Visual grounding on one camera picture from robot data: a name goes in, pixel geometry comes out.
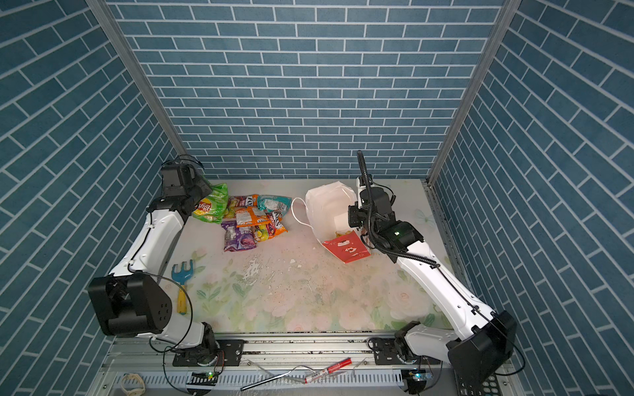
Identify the aluminium front rail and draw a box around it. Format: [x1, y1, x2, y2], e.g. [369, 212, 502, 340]
[89, 332, 458, 395]

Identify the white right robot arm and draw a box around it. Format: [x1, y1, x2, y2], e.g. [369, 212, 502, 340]
[348, 204, 518, 386]

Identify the red white paper bag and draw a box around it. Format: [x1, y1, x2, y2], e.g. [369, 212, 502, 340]
[291, 181, 371, 263]

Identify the purple snack packet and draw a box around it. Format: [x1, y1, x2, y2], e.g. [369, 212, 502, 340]
[221, 220, 257, 252]

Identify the orange fruit candy packet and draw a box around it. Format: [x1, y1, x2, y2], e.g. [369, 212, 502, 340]
[253, 211, 287, 243]

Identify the red marker pen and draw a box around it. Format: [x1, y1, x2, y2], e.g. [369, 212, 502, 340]
[304, 358, 352, 384]

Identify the yellow corn chips packet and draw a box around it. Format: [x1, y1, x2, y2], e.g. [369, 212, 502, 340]
[335, 229, 352, 238]

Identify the green Lays chips packet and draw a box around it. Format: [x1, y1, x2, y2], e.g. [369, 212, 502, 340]
[193, 183, 229, 224]

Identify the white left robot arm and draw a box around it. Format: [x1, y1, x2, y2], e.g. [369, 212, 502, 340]
[88, 154, 220, 366]

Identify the teal red snack packet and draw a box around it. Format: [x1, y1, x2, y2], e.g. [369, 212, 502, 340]
[258, 195, 292, 215]

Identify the black calculator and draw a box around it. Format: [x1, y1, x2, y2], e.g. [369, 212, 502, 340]
[454, 372, 503, 396]

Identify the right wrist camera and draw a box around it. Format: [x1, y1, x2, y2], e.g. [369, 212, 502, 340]
[356, 177, 395, 219]

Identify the beige rubber band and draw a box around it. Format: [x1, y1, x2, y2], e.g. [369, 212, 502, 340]
[120, 373, 146, 396]

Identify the aluminium corner frame post left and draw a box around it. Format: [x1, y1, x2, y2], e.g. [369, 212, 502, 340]
[86, 0, 204, 169]

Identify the aluminium corner frame post right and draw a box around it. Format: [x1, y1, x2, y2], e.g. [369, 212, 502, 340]
[425, 0, 521, 186]

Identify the metal rod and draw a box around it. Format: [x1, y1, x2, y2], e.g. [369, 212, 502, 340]
[239, 366, 317, 392]

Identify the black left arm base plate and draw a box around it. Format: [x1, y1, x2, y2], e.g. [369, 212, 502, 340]
[173, 339, 245, 368]

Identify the aluminium corner frame post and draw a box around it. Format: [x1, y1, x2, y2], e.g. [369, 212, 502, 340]
[425, 0, 521, 186]
[86, 0, 204, 169]

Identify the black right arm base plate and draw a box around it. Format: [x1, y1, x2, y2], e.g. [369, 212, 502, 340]
[366, 337, 440, 366]

